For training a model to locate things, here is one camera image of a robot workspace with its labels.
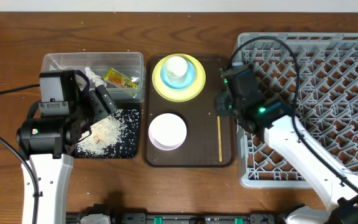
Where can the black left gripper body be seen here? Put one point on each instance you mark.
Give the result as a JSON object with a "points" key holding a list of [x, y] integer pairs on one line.
{"points": [[92, 110]]}

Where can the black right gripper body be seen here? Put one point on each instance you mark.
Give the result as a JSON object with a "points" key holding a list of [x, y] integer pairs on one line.
{"points": [[224, 104]]}

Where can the white tissue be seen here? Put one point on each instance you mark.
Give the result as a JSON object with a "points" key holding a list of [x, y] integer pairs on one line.
{"points": [[94, 78]]}

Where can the wooden chopstick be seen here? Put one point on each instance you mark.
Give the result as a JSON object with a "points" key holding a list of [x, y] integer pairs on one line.
{"points": [[219, 139]]}

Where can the yellow green snack wrapper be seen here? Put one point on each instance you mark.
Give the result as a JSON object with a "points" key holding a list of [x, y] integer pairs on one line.
{"points": [[118, 79]]}

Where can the yellow plate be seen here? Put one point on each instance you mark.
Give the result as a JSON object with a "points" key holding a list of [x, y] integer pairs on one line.
{"points": [[179, 95]]}

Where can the light blue bowl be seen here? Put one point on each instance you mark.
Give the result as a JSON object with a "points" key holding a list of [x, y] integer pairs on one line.
{"points": [[190, 78]]}

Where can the white cup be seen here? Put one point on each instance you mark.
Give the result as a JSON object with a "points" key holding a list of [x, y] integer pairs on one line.
{"points": [[176, 68]]}

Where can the white bowl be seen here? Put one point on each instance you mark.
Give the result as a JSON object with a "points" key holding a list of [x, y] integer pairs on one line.
{"points": [[167, 131]]}

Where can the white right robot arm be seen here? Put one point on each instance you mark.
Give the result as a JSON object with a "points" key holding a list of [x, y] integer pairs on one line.
{"points": [[274, 123]]}

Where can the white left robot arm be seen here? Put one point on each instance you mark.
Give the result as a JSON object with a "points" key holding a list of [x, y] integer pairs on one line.
{"points": [[48, 137]]}

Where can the grey dishwasher rack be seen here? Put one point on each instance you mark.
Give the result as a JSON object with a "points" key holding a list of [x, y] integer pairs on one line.
{"points": [[320, 72]]}

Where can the brown plastic tray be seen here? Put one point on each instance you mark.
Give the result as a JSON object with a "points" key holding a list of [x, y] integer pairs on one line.
{"points": [[200, 148]]}

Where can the spilled rice pile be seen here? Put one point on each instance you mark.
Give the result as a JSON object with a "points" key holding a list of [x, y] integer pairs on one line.
{"points": [[104, 137]]}

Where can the black plastic tray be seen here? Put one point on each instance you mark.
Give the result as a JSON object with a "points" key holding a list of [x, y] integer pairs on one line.
{"points": [[129, 140]]}

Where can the clear plastic bin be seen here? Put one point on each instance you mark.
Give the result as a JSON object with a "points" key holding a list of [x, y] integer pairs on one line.
{"points": [[130, 64]]}

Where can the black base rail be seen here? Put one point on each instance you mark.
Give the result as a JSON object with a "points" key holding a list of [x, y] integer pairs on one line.
{"points": [[100, 213]]}

